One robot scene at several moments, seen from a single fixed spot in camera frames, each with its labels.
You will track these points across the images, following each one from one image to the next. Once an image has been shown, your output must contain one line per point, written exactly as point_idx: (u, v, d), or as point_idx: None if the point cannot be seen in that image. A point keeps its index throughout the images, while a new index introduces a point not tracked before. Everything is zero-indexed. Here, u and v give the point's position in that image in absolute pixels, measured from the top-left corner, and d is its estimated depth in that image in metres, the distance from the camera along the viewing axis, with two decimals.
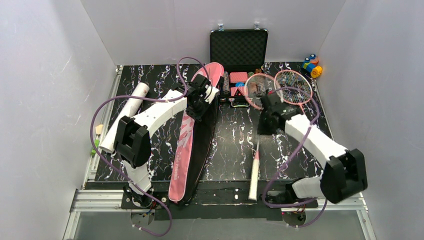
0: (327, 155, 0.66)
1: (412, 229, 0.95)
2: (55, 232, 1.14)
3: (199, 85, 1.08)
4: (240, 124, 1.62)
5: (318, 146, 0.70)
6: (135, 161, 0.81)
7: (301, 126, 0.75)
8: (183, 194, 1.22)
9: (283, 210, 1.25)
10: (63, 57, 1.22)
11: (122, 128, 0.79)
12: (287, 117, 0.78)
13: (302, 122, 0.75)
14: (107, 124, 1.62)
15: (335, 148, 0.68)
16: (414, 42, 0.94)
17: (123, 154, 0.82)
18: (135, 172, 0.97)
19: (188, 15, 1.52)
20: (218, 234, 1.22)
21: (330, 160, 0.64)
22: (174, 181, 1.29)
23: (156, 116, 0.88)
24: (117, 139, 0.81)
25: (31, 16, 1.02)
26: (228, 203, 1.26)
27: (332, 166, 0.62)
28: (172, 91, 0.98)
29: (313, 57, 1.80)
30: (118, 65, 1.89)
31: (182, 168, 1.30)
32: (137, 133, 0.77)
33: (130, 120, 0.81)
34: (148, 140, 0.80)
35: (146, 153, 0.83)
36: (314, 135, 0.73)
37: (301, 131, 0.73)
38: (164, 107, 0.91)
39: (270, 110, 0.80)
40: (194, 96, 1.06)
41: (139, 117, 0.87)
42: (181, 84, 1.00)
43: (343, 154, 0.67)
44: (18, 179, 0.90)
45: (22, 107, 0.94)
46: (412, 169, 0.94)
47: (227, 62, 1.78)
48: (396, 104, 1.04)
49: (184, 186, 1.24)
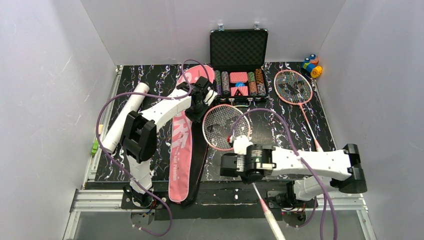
0: (344, 171, 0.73)
1: (413, 230, 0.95)
2: (55, 232, 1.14)
3: (202, 87, 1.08)
4: (240, 123, 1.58)
5: (330, 167, 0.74)
6: (141, 155, 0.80)
7: (292, 162, 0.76)
8: (186, 194, 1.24)
9: (283, 210, 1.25)
10: (63, 57, 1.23)
11: (130, 122, 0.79)
12: (264, 164, 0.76)
13: (286, 159, 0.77)
14: (107, 124, 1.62)
15: (339, 160, 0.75)
16: (414, 42, 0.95)
17: (129, 148, 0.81)
18: (138, 169, 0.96)
19: (188, 15, 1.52)
20: (219, 234, 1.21)
21: (353, 174, 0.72)
22: (174, 182, 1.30)
23: (163, 112, 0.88)
24: (124, 133, 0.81)
25: (31, 16, 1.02)
26: (228, 203, 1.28)
27: (359, 178, 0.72)
28: (177, 90, 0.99)
29: (313, 57, 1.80)
30: (118, 65, 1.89)
31: (182, 169, 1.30)
32: (145, 127, 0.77)
33: (138, 114, 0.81)
34: (155, 134, 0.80)
35: (151, 148, 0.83)
36: (312, 160, 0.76)
37: (298, 168, 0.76)
38: (170, 104, 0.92)
39: (243, 174, 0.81)
40: (197, 97, 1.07)
41: (146, 112, 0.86)
42: (185, 84, 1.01)
43: (349, 159, 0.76)
44: (18, 178, 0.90)
45: (21, 107, 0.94)
46: (412, 169, 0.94)
47: (227, 62, 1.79)
48: (396, 104, 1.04)
49: (187, 186, 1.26)
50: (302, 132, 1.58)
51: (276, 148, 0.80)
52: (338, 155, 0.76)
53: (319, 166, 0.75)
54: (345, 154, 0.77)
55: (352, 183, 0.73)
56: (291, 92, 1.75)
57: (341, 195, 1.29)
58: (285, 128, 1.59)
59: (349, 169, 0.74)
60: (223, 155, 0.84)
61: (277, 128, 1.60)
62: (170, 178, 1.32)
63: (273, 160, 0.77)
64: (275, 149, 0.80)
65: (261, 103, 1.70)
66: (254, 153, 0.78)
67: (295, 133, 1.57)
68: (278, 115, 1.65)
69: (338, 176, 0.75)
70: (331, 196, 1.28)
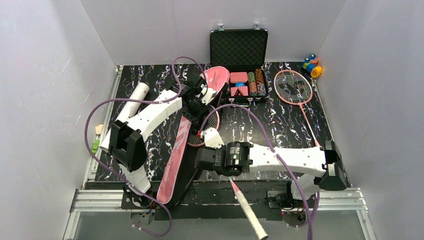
0: (319, 167, 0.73)
1: (413, 230, 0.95)
2: (55, 232, 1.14)
3: (195, 84, 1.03)
4: (240, 124, 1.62)
5: (305, 164, 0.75)
6: (130, 165, 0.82)
7: (267, 158, 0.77)
8: (171, 197, 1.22)
9: (283, 210, 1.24)
10: (62, 57, 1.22)
11: (116, 133, 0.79)
12: (242, 161, 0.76)
13: (262, 155, 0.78)
14: (107, 124, 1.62)
15: (315, 156, 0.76)
16: (414, 42, 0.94)
17: (118, 158, 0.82)
18: (132, 175, 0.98)
19: (188, 15, 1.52)
20: (218, 234, 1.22)
21: (327, 170, 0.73)
22: (164, 182, 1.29)
23: (150, 119, 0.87)
24: (111, 144, 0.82)
25: (31, 16, 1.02)
26: (228, 203, 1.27)
27: (336, 174, 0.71)
28: (167, 92, 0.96)
29: (313, 57, 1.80)
30: (118, 65, 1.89)
31: (172, 171, 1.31)
32: (130, 139, 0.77)
33: (123, 124, 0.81)
34: (142, 143, 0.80)
35: (140, 157, 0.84)
36: (287, 157, 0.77)
37: (273, 164, 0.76)
38: (158, 109, 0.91)
39: (220, 169, 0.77)
40: (189, 96, 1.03)
41: (132, 120, 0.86)
42: (175, 84, 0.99)
43: (325, 156, 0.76)
44: (18, 178, 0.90)
45: (21, 107, 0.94)
46: (412, 169, 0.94)
47: (227, 62, 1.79)
48: (396, 104, 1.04)
49: (173, 188, 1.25)
50: (302, 132, 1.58)
51: (252, 145, 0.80)
52: (313, 152, 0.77)
53: (294, 162, 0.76)
54: (320, 151, 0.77)
55: (331, 179, 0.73)
56: (291, 92, 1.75)
57: (341, 195, 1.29)
58: (285, 128, 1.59)
59: (324, 165, 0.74)
60: (201, 149, 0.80)
61: (277, 128, 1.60)
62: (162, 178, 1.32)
63: (250, 157, 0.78)
64: (253, 146, 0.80)
65: (261, 103, 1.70)
66: (232, 149, 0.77)
67: (295, 133, 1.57)
68: (278, 115, 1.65)
69: (314, 172, 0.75)
70: (331, 196, 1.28)
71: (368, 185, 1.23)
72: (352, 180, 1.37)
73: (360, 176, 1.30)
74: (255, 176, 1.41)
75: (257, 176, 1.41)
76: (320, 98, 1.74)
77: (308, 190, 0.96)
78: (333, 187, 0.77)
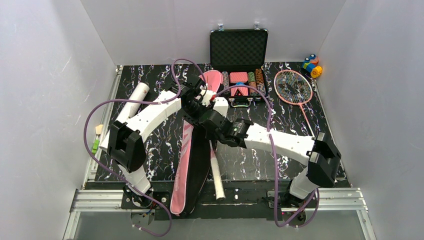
0: (303, 153, 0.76)
1: (412, 230, 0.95)
2: (55, 232, 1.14)
3: (194, 85, 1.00)
4: None
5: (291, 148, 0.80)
6: (130, 165, 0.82)
7: (261, 136, 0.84)
8: (183, 205, 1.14)
9: (283, 210, 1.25)
10: (63, 57, 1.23)
11: (115, 134, 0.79)
12: (239, 134, 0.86)
13: (258, 133, 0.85)
14: (107, 124, 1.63)
15: (304, 143, 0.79)
16: (413, 42, 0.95)
17: (118, 159, 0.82)
18: (132, 176, 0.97)
19: (188, 14, 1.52)
20: (218, 234, 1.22)
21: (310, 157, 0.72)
22: (175, 192, 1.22)
23: (149, 120, 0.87)
24: (110, 145, 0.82)
25: (31, 15, 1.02)
26: (228, 203, 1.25)
27: (316, 162, 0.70)
28: (165, 92, 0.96)
29: (313, 57, 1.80)
30: (118, 65, 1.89)
31: (181, 178, 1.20)
32: (130, 139, 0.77)
33: (122, 124, 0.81)
34: (141, 144, 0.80)
35: (139, 157, 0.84)
36: (278, 140, 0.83)
37: (264, 142, 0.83)
38: (156, 110, 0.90)
39: (220, 134, 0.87)
40: (188, 97, 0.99)
41: (132, 121, 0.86)
42: (175, 84, 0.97)
43: (314, 144, 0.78)
44: (18, 179, 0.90)
45: (22, 107, 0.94)
46: (412, 169, 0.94)
47: (227, 62, 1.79)
48: (395, 104, 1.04)
49: (185, 196, 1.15)
50: (302, 132, 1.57)
51: (254, 124, 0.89)
52: (303, 139, 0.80)
53: (280, 143, 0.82)
54: (310, 140, 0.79)
55: (312, 167, 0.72)
56: (291, 92, 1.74)
57: (341, 195, 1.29)
58: (285, 128, 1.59)
59: (309, 152, 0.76)
60: (213, 111, 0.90)
61: (277, 128, 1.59)
62: (174, 188, 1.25)
63: (247, 132, 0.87)
64: (254, 125, 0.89)
65: (261, 103, 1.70)
66: (236, 123, 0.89)
67: (295, 133, 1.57)
68: (278, 115, 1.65)
69: (300, 158, 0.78)
70: (331, 196, 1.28)
71: (368, 185, 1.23)
72: (351, 180, 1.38)
73: (360, 176, 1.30)
74: (255, 176, 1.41)
75: (258, 176, 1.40)
76: (319, 98, 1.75)
77: (305, 187, 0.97)
78: (318, 180, 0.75)
